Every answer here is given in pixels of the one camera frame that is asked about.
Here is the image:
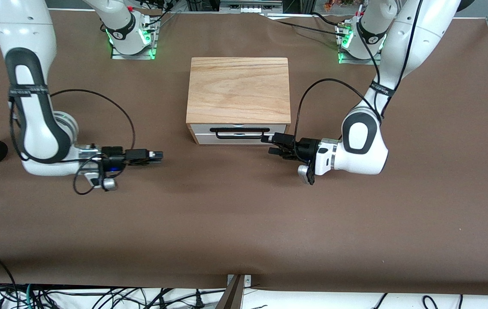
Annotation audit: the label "black tangled floor cables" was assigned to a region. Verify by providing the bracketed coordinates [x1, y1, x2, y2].
[33, 287, 227, 309]

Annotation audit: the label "wooden drawer cabinet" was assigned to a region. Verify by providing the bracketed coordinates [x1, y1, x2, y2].
[186, 57, 292, 145]

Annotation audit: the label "black drawer handle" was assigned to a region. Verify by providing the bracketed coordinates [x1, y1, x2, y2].
[210, 127, 270, 139]

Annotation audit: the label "black cable across cover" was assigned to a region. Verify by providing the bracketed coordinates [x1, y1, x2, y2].
[263, 13, 349, 37]

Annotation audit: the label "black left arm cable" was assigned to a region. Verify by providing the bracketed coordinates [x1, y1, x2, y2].
[294, 0, 423, 166]

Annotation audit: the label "metal table edge bracket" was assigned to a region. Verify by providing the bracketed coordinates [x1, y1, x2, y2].
[227, 274, 252, 287]

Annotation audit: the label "colourful background item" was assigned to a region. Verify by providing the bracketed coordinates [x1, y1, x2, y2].
[323, 0, 358, 11]

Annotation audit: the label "grey background box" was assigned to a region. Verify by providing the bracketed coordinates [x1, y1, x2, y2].
[219, 0, 283, 13]

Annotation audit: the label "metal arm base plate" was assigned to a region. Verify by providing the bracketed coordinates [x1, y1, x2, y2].
[110, 19, 159, 60]
[338, 24, 382, 66]

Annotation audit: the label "black base cable bundle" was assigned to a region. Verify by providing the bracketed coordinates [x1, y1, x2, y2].
[143, 0, 181, 31]

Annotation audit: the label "white-fronted wooden drawer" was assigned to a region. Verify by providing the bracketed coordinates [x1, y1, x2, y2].
[191, 124, 288, 135]

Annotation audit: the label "brown table cover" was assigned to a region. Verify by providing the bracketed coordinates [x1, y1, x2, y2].
[0, 9, 488, 297]

